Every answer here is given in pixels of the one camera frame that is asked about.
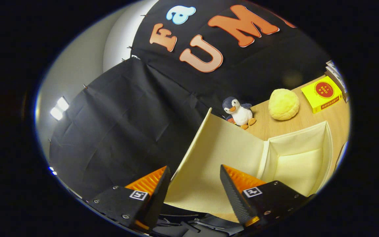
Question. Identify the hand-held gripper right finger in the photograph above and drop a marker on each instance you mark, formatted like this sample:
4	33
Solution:
234	197

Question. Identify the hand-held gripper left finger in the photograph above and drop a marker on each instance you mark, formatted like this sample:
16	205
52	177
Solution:
158	197

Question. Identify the beige fabric storage box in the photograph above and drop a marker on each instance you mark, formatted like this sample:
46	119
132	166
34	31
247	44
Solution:
215	154

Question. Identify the penguin plush toy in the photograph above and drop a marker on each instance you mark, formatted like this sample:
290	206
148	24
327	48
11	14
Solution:
240	113

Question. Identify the black backdrop cloth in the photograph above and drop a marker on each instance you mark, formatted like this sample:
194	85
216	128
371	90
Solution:
127	115

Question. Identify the yellow round plush toy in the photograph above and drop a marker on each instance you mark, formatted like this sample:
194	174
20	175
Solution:
284	104

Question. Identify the ceiling light panel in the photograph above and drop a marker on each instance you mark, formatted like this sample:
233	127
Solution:
59	108

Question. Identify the yellow book with red circle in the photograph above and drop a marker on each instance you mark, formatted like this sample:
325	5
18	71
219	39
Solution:
322	93

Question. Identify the white illustrated book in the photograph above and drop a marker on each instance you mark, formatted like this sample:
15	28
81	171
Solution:
337	74

